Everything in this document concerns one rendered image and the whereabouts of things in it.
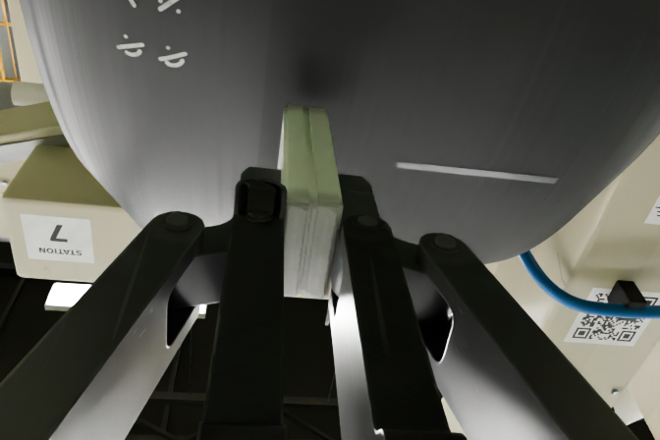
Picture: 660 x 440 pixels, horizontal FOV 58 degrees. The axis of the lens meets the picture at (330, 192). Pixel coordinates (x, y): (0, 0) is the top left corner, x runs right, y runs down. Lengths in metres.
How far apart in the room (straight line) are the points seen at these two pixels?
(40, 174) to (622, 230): 0.73
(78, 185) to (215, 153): 0.66
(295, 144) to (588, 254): 0.43
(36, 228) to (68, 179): 0.08
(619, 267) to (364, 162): 0.39
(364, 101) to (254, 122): 0.04
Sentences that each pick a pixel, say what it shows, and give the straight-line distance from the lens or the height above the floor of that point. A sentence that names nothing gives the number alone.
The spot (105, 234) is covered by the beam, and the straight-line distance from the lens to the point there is 0.88.
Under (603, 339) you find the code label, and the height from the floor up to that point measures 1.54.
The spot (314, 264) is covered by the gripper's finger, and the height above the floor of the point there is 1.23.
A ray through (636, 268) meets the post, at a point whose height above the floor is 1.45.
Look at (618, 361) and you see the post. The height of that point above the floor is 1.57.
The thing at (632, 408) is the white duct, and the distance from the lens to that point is 1.35.
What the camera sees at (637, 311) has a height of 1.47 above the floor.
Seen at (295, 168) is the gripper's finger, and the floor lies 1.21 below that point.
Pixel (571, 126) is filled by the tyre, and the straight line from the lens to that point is 0.24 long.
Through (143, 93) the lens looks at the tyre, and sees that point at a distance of 0.23.
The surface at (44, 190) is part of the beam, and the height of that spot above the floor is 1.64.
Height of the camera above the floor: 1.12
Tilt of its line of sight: 35 degrees up
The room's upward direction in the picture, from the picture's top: 170 degrees counter-clockwise
